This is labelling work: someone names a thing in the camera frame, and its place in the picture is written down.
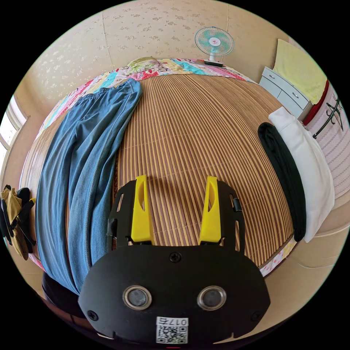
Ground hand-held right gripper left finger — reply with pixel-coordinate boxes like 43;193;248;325
131;175;155;246

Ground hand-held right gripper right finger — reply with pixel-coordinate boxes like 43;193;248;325
198;176;221;245

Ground light blue jeans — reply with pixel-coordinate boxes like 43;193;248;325
35;78;143;296

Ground bed with woven mat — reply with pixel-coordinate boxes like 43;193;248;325
19;57;298;278

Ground pile of clothes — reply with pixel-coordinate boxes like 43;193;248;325
257;106;335;243

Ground person's body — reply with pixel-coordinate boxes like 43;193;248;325
41;272;91;326

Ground yellow and black bag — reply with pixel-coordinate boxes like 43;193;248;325
0;184;37;261

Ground white cupboard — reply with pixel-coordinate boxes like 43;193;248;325
258;66;313;120

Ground floral pillow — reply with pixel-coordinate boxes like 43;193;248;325
126;57;162;74

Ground window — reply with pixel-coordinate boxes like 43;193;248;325
0;95;28;151

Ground yellow towel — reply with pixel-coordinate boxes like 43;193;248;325
273;38;328;105

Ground teal table fan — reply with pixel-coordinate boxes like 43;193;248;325
194;26;235;68

